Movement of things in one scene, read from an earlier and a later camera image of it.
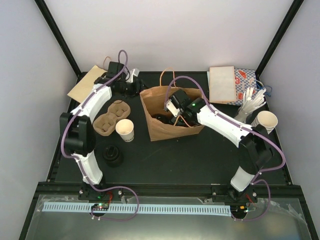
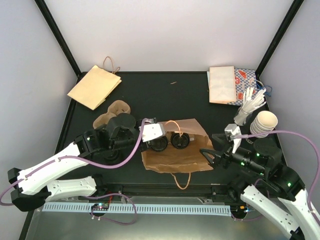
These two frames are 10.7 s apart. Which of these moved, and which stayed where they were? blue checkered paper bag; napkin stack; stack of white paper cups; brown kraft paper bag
Moved: brown kraft paper bag
Stayed: napkin stack; blue checkered paper bag; stack of white paper cups
